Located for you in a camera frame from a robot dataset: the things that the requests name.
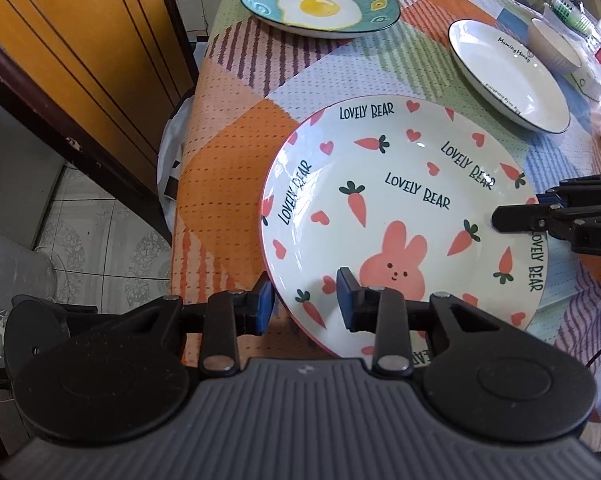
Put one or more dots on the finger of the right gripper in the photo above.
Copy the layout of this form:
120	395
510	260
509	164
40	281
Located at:
574	193
579	226

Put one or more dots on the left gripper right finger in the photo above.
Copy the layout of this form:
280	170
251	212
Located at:
382	312

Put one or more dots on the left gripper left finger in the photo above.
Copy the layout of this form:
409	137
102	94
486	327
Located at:
231	314

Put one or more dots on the pink rabbit carrot plate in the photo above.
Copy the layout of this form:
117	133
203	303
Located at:
401	192

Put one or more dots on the blue fried egg plate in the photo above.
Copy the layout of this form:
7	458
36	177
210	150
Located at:
326	19

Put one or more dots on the white black-rimmed plate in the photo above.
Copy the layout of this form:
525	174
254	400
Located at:
509	77

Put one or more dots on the white ribbed bowl far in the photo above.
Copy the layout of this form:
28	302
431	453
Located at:
552	49

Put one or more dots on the colourful patchwork tablecloth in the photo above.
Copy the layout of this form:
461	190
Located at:
258	84

